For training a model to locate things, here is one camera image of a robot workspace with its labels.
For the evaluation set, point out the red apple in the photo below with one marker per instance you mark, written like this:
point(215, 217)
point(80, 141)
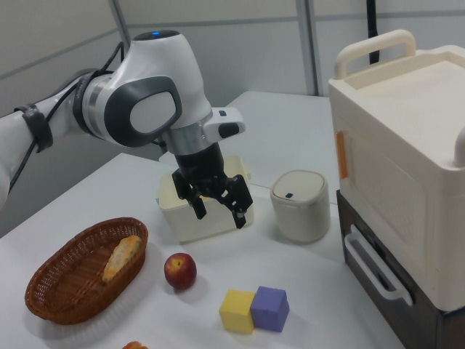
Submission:
point(179, 272)

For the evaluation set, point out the brown wicker basket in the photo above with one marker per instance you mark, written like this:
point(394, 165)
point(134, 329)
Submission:
point(65, 291)

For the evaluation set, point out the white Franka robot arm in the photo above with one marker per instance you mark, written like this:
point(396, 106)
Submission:
point(156, 72)

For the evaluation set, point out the white plastic storage box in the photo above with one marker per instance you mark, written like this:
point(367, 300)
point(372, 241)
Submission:
point(203, 232)

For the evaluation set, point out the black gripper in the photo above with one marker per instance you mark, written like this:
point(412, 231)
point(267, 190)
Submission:
point(200, 163)

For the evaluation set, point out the black pole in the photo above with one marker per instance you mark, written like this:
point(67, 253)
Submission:
point(373, 32)

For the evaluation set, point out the yellow foam cube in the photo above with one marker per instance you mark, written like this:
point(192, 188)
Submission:
point(236, 312)

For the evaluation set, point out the purple foam cube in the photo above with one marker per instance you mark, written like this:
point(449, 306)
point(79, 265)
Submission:
point(270, 309)

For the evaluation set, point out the orange topped bread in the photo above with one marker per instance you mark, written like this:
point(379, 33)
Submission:
point(135, 345)

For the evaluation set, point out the small cream trash can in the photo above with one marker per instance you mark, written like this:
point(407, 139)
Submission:
point(299, 214)

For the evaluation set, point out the cream plastic cabinet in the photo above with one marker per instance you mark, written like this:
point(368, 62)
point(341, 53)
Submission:
point(399, 145)

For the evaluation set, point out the dark brown wooden drawer base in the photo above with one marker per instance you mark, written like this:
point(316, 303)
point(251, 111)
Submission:
point(417, 327)

